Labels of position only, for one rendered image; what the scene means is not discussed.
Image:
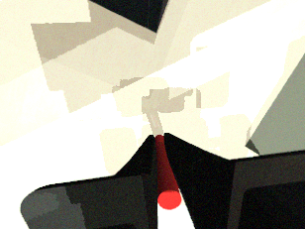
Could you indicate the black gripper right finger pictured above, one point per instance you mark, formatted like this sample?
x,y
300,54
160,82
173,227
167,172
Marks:
x,y
213,187

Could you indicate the red peg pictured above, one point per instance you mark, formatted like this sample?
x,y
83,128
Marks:
x,y
168,194

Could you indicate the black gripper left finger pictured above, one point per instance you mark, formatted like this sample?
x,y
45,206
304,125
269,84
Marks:
x,y
128,196

